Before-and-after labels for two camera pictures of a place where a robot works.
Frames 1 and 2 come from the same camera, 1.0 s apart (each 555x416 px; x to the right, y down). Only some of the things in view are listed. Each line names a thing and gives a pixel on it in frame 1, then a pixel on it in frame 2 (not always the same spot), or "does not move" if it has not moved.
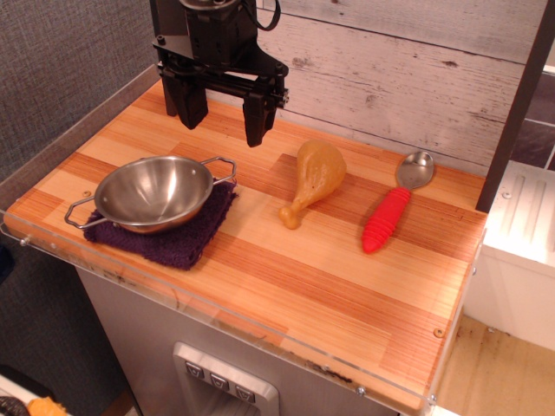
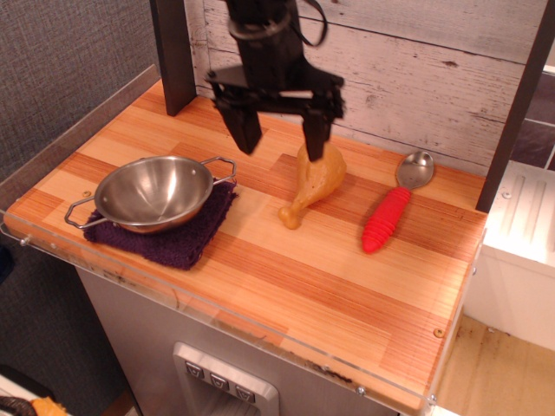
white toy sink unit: x=512 y=288 does not move
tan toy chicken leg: x=322 y=166 does not move
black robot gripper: x=220 y=47 to x=275 y=75
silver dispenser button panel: x=212 y=386 does not move
